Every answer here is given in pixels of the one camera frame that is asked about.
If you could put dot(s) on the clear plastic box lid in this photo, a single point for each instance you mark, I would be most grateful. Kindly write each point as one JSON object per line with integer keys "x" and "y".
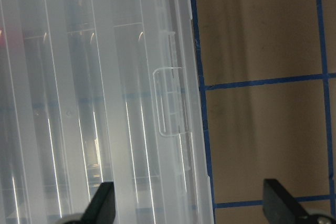
{"x": 97, "y": 91}

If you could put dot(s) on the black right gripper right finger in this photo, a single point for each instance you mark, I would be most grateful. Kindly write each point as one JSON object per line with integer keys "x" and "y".
{"x": 279, "y": 206}

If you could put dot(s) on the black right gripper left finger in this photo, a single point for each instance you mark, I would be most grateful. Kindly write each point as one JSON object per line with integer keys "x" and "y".
{"x": 102, "y": 206}

